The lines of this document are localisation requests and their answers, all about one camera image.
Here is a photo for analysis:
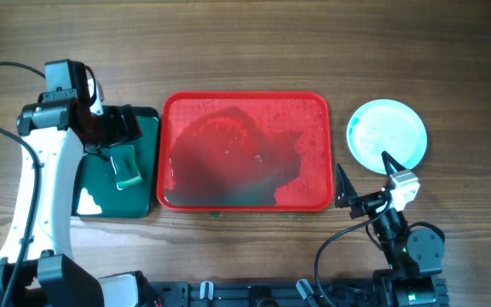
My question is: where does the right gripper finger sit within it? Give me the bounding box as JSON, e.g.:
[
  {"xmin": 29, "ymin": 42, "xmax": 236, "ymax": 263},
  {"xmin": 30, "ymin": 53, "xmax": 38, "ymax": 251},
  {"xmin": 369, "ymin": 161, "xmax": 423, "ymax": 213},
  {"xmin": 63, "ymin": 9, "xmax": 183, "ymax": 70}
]
[
  {"xmin": 381, "ymin": 151, "xmax": 405, "ymax": 176},
  {"xmin": 335, "ymin": 164, "xmax": 358, "ymax": 208}
]

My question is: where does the white plate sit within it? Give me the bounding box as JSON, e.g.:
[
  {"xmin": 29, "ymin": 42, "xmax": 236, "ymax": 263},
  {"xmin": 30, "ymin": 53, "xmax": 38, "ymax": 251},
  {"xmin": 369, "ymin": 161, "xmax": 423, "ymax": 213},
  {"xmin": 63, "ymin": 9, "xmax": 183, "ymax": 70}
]
[{"xmin": 345, "ymin": 99, "xmax": 428, "ymax": 174}]

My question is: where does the green yellow sponge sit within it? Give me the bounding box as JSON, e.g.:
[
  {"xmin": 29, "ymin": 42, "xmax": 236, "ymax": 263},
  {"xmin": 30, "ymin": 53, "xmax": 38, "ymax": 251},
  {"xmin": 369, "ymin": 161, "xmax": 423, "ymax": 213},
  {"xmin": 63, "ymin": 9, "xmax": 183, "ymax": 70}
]
[{"xmin": 110, "ymin": 145, "xmax": 142, "ymax": 190}]

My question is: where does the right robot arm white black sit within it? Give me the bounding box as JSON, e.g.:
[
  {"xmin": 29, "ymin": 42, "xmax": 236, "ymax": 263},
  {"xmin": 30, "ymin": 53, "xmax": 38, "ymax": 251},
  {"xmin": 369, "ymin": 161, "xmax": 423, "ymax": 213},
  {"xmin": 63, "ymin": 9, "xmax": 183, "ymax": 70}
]
[{"xmin": 330, "ymin": 152, "xmax": 449, "ymax": 306}]

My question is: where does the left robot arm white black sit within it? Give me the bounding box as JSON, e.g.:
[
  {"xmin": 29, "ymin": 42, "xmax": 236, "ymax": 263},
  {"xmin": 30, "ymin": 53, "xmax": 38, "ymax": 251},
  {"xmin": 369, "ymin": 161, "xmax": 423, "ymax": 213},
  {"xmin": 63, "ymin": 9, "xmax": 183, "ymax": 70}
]
[{"xmin": 0, "ymin": 99, "xmax": 159, "ymax": 306}]

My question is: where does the dark green tray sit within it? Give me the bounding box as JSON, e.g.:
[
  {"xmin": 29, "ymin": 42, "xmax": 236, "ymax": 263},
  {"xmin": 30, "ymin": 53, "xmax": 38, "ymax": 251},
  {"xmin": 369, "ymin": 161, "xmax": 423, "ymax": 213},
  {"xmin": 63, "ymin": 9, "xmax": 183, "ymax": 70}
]
[{"xmin": 72, "ymin": 107, "xmax": 159, "ymax": 218}]

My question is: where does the red plastic tray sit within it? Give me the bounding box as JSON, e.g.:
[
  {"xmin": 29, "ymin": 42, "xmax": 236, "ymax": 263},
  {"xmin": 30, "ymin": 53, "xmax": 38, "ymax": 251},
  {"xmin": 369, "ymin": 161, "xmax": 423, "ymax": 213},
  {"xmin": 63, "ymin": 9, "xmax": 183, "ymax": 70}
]
[{"xmin": 156, "ymin": 91, "xmax": 335, "ymax": 212}]

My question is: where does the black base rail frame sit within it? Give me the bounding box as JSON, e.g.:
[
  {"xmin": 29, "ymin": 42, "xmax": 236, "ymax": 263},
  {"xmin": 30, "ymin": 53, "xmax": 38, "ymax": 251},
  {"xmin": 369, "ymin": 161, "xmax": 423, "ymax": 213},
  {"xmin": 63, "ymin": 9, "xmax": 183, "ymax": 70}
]
[{"xmin": 147, "ymin": 276, "xmax": 449, "ymax": 307}]

